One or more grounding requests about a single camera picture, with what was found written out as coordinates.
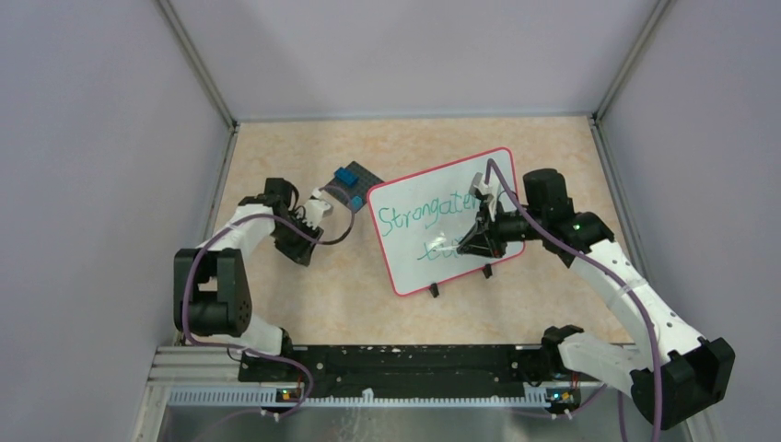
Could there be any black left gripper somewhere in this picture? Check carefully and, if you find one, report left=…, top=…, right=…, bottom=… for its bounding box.
left=270, top=212, right=323, bottom=266

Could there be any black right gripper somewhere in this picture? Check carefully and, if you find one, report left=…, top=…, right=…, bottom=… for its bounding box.
left=458, top=197, right=546, bottom=259

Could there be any pink framed whiteboard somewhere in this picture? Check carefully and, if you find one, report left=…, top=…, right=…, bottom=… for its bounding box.
left=367, top=147, right=525, bottom=297

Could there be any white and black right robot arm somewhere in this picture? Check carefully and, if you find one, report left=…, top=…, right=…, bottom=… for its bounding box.
left=456, top=163, right=736, bottom=436

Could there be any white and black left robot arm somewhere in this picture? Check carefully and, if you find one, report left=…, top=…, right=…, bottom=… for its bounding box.
left=173, top=178, right=333, bottom=381

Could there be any light blue toy brick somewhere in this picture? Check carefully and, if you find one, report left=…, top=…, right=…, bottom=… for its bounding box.
left=348, top=195, right=365, bottom=213

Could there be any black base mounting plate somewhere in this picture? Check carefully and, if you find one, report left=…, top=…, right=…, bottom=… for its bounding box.
left=238, top=344, right=574, bottom=399

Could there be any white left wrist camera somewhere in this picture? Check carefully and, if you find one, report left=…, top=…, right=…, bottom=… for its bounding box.
left=303, top=188, right=333, bottom=229

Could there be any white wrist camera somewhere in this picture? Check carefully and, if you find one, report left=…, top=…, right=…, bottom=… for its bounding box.
left=303, top=188, right=333, bottom=229
left=469, top=173, right=500, bottom=221

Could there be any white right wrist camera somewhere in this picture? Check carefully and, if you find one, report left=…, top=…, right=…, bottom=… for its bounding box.
left=469, top=173, right=500, bottom=221

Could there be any aluminium frame rail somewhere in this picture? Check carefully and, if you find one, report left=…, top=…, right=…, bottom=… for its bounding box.
left=147, top=346, right=240, bottom=385

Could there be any white slotted cable duct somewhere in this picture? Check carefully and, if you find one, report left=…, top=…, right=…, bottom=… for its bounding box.
left=168, top=387, right=550, bottom=408

